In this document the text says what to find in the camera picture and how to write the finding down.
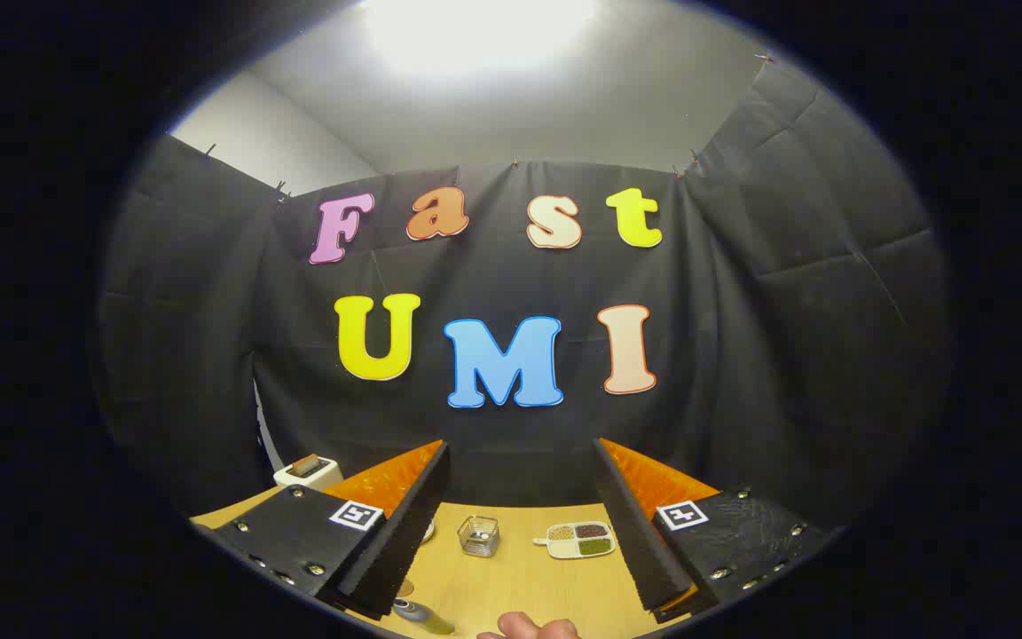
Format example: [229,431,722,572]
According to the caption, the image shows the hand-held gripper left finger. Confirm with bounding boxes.
[192,439,452,622]

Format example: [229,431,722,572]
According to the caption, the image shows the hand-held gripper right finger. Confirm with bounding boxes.
[593,437,842,624]

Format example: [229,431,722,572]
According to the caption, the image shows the silver bottle with green label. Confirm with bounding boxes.
[391,597,456,636]

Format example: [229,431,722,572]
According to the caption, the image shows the white divided grain dish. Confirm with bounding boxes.
[533,521,617,560]

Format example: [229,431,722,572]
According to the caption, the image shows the white toaster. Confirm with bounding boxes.
[273,454,343,493]

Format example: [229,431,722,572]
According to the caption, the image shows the wooden table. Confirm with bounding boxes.
[192,486,680,639]

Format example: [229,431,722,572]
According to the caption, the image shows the ceiling light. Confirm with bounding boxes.
[360,0,596,76]

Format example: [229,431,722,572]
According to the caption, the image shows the metal wire basket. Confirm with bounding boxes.
[458,516,500,558]

